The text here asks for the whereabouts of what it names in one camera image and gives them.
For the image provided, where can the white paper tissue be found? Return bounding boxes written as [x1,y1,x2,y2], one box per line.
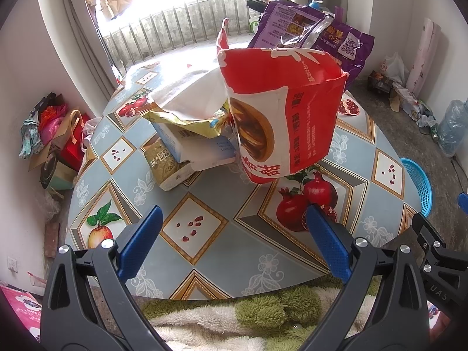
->
[149,60,227,120]

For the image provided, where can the pink rolled mat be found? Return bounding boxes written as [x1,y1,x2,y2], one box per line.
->
[406,18,441,97]

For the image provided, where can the blue plastic trash basket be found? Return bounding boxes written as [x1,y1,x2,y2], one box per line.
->
[401,159,433,217]

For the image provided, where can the clear water jug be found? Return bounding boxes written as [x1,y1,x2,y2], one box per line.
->
[437,100,468,158]

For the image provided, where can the grey curtain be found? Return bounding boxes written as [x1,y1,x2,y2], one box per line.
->
[62,0,117,101]

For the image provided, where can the black box on floor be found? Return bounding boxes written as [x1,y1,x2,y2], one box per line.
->
[367,70,393,95]

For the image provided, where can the balcony railing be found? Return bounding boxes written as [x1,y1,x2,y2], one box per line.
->
[98,0,253,72]

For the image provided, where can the white plastic bag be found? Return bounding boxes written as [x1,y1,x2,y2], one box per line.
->
[380,52,409,86]

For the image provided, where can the red white snack bag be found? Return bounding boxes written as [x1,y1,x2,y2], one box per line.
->
[216,19,348,184]

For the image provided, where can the purple snack bag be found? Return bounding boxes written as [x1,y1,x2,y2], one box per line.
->
[248,0,374,87]

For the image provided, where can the pile of bags and boxes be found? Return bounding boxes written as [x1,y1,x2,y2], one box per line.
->
[19,93,90,199]

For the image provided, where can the fruit pattern tablecloth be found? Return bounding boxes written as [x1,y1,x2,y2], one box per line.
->
[65,44,421,300]

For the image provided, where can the yellow green snack wrapper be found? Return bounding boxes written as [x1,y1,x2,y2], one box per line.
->
[143,101,230,139]

